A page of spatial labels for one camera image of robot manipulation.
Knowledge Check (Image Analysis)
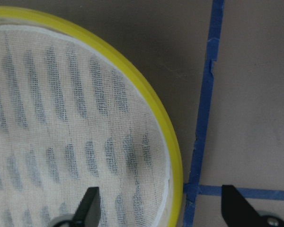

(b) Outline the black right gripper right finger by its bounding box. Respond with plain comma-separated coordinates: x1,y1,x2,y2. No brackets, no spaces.
221,185,284,227

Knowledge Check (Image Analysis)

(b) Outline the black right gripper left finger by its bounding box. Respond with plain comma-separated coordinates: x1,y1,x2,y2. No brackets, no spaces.
72,187,101,227

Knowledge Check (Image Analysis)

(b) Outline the yellow bamboo steamer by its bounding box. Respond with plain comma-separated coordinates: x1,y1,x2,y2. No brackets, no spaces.
0,6,183,227

